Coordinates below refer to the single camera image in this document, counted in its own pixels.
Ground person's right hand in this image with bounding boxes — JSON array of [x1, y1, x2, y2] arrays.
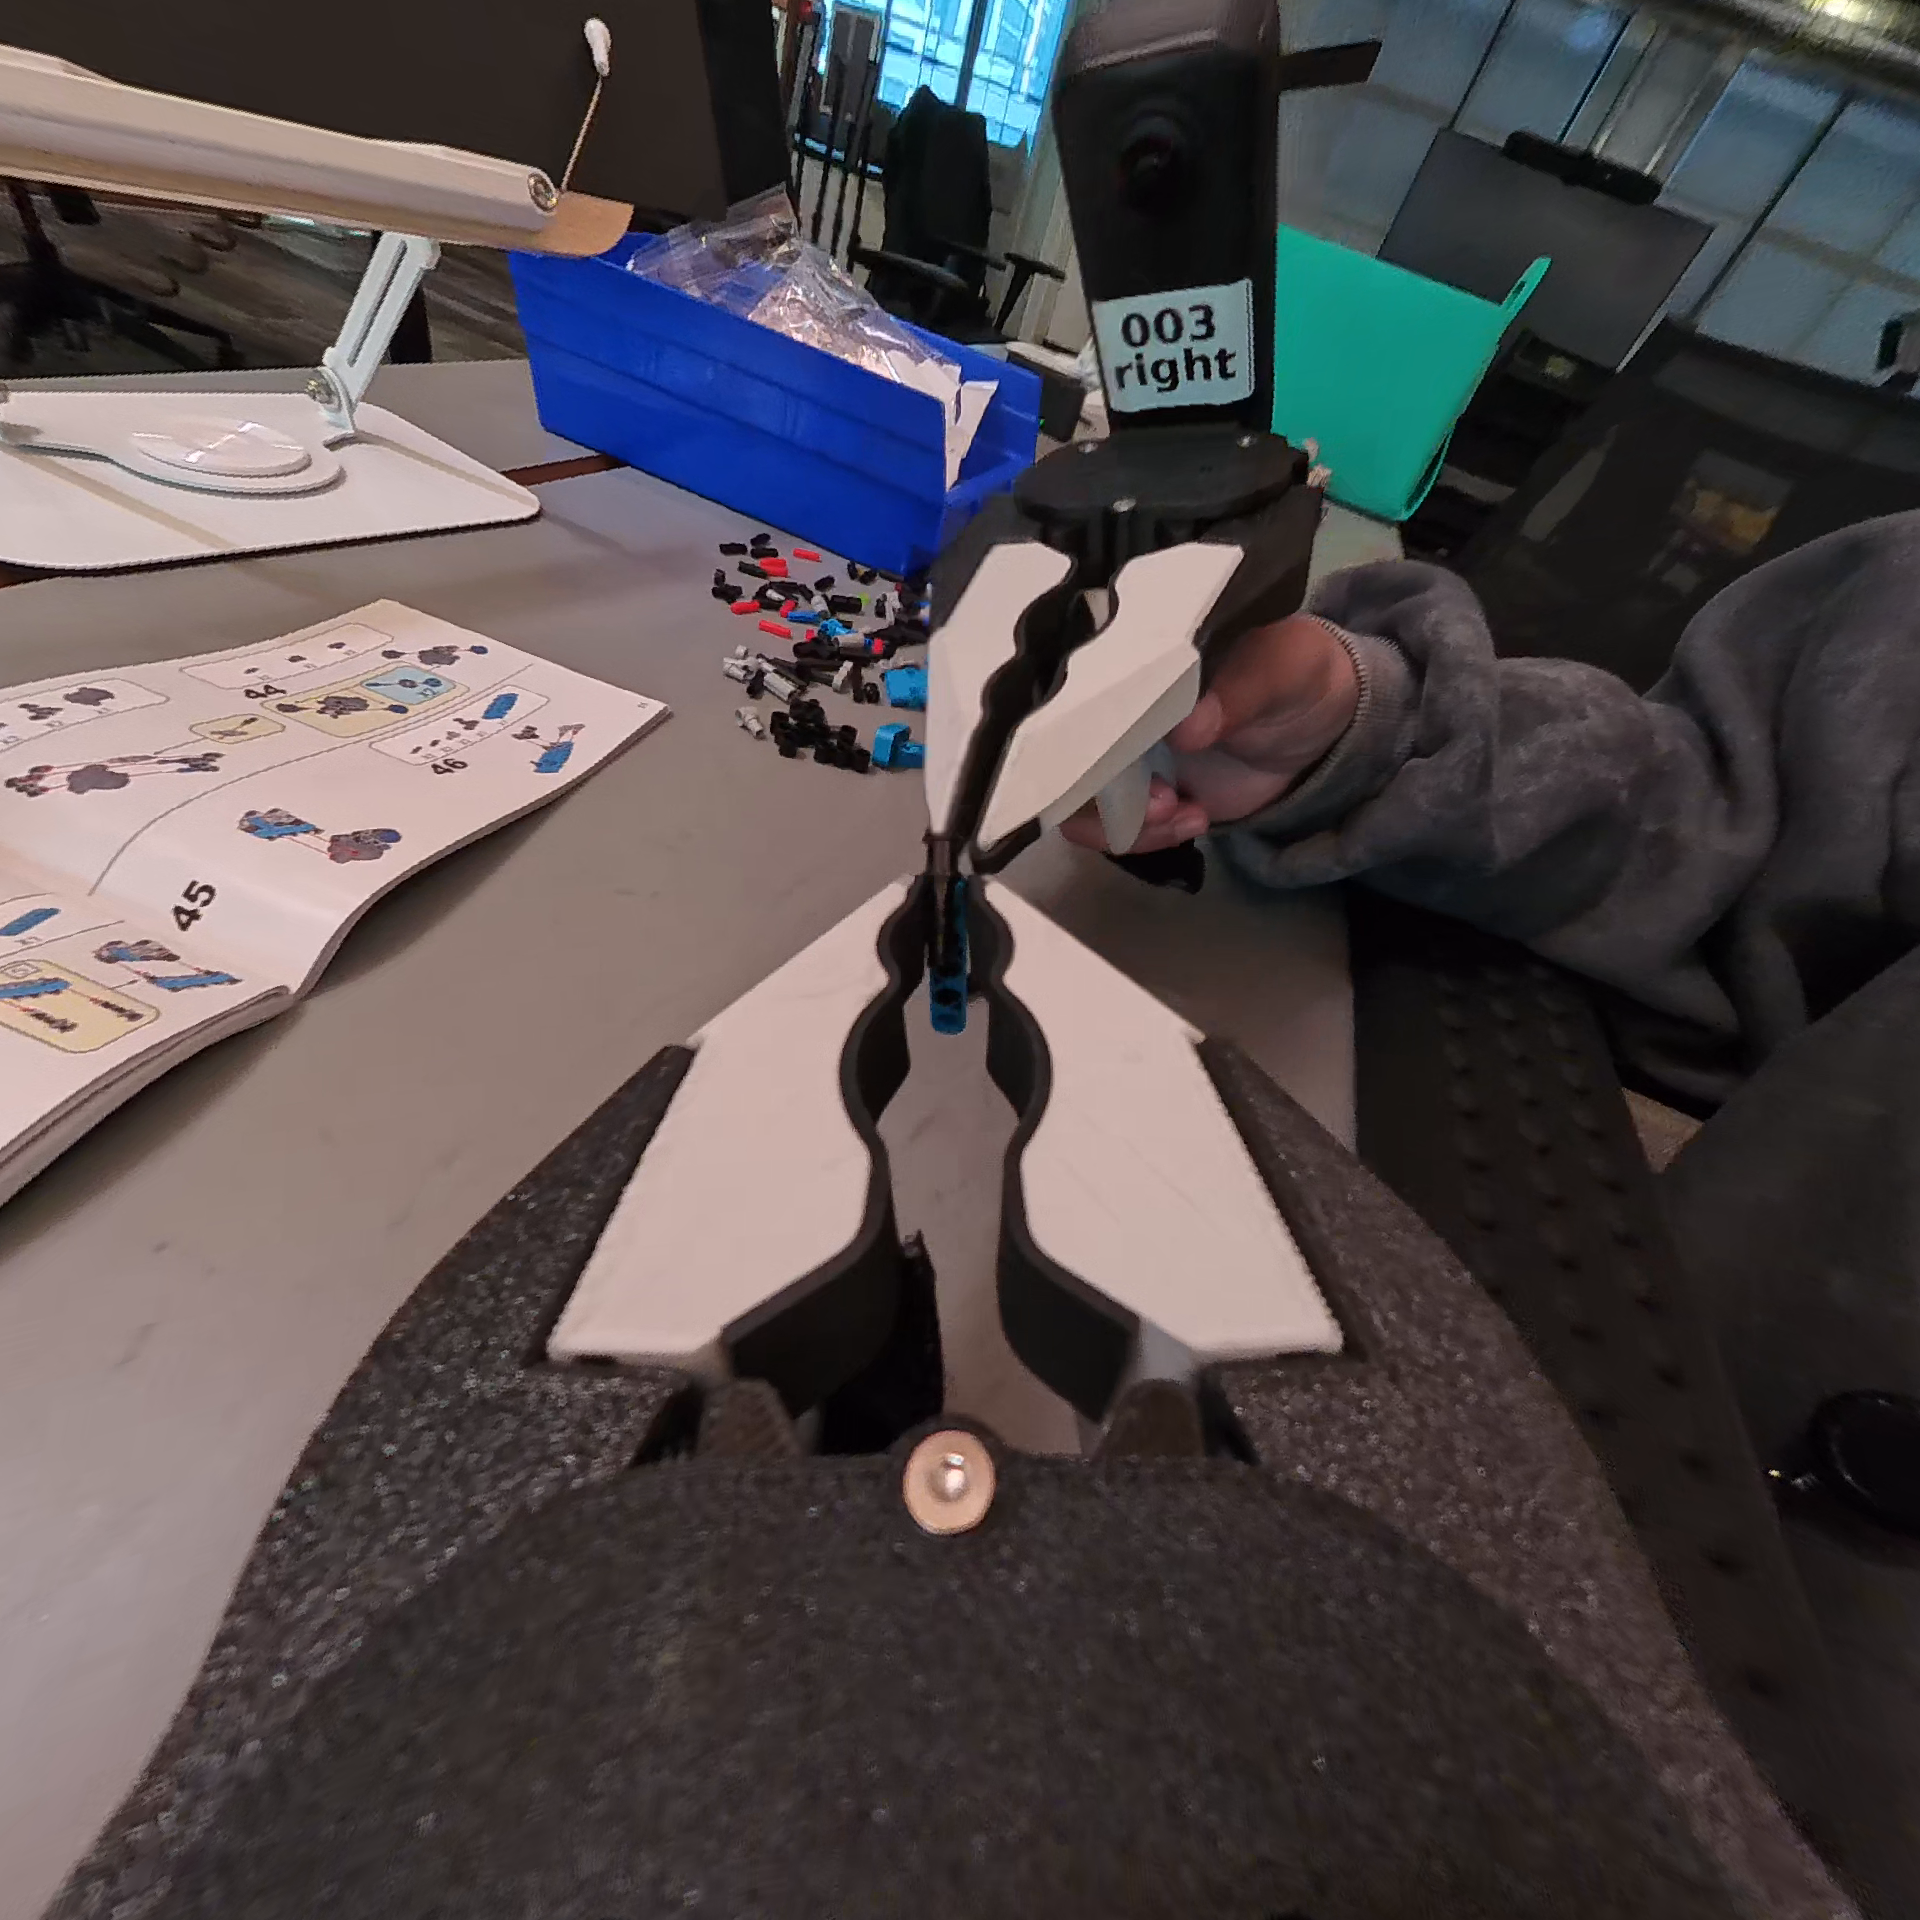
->
[[1140, 615, 1361, 854]]

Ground blue plastic bin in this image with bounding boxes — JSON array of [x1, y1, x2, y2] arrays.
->
[[508, 230, 1043, 579]]

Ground green plastic bin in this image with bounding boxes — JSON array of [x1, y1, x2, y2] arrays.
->
[[1271, 222, 1555, 523]]

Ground grey desk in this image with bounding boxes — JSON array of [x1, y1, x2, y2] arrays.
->
[[0, 352, 1360, 1906]]

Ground black round object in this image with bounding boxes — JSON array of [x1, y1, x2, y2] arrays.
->
[[1766, 1386, 1920, 1536]]

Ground light blue short beam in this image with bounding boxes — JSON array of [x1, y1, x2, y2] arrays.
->
[[927, 874, 980, 1040]]

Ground black perforated panel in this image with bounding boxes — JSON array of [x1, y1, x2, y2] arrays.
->
[[1351, 883, 1855, 1878]]

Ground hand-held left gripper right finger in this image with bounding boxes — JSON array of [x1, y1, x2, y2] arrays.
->
[[975, 874, 1342, 1424]]

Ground black office chair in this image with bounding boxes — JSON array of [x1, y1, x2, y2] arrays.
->
[[856, 83, 1073, 350]]

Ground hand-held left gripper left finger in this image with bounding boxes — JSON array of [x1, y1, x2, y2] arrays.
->
[[547, 874, 952, 1451]]

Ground pile of building brick pieces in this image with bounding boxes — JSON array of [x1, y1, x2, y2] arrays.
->
[[712, 528, 940, 777]]

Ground person's right forearm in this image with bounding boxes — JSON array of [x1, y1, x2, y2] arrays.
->
[[1213, 509, 1920, 1119]]

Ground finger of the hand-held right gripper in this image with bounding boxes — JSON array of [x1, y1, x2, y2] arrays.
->
[[975, 541, 1247, 874], [920, 541, 1076, 842]]

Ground instruction booklet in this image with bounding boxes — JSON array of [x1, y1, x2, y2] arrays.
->
[[0, 599, 674, 1208]]

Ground black monitor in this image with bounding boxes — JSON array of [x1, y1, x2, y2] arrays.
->
[[1380, 124, 1721, 378]]

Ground person's dark clothing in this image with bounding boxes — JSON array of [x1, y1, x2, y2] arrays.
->
[[1627, 946, 1920, 1920]]

